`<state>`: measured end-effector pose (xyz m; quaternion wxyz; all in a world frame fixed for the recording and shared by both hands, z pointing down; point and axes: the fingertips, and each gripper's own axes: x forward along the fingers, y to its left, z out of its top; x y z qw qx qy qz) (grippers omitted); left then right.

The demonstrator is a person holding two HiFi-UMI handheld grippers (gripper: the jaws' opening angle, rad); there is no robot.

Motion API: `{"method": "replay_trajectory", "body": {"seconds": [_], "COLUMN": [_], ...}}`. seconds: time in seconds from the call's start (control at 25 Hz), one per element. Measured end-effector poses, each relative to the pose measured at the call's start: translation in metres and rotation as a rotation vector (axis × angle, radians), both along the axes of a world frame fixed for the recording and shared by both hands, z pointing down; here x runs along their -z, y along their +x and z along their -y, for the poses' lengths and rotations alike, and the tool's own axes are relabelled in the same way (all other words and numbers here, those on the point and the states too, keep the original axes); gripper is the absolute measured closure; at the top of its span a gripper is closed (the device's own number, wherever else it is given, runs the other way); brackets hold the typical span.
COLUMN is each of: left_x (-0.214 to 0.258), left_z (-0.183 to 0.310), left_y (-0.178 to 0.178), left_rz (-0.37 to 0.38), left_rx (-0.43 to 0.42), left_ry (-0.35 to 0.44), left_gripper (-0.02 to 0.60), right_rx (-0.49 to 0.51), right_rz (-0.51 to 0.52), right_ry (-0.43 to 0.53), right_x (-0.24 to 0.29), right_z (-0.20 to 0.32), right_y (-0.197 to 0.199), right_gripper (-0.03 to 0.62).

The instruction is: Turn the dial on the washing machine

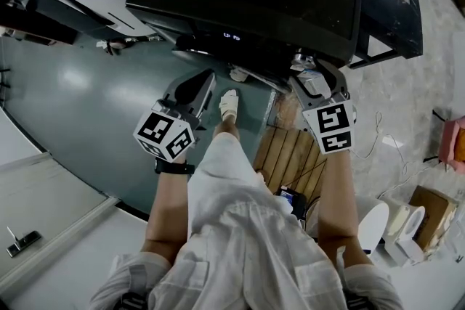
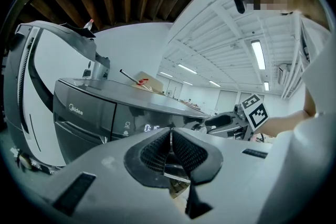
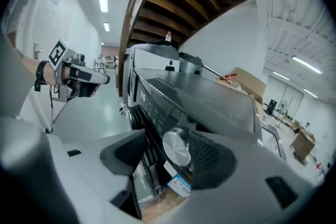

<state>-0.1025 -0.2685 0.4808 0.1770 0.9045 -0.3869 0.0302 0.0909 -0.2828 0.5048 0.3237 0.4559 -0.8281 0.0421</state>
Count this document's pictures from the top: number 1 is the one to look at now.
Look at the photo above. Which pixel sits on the black wrist watch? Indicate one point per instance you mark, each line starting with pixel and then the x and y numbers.
pixel 174 168

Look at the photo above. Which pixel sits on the person's leg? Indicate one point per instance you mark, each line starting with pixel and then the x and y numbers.
pixel 227 127

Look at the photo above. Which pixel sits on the black device with blue screen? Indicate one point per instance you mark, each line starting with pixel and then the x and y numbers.
pixel 292 200

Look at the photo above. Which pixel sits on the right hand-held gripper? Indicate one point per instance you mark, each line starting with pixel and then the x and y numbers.
pixel 332 123

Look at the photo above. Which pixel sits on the white sandal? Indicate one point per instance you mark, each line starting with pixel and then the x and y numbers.
pixel 229 103

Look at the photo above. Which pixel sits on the small clutter pile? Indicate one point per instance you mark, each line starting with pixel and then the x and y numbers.
pixel 114 44

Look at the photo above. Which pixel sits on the person's left forearm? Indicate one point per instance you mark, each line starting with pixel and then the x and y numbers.
pixel 169 207

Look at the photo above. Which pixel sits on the person's right forearm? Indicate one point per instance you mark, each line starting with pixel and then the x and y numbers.
pixel 336 199

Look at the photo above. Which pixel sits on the black metal table frame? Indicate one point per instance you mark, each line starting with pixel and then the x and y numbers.
pixel 394 21

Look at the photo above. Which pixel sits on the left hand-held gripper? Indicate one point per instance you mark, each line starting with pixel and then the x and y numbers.
pixel 163 132

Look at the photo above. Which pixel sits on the pink object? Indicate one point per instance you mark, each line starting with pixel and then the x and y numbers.
pixel 453 141

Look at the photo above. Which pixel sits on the person's white clothing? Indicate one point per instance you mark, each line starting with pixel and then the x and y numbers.
pixel 236 239

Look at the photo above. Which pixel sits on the white door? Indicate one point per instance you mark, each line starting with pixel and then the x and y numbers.
pixel 40 210

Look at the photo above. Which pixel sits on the white object under machine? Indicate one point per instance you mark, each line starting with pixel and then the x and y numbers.
pixel 238 75

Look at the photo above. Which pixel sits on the white toilet lid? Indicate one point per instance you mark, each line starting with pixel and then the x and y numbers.
pixel 374 225

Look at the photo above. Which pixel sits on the wooden slat pallet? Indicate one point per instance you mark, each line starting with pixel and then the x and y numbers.
pixel 287 156

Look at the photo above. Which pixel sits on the brown cardboard box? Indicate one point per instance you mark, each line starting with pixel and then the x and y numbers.
pixel 434 210

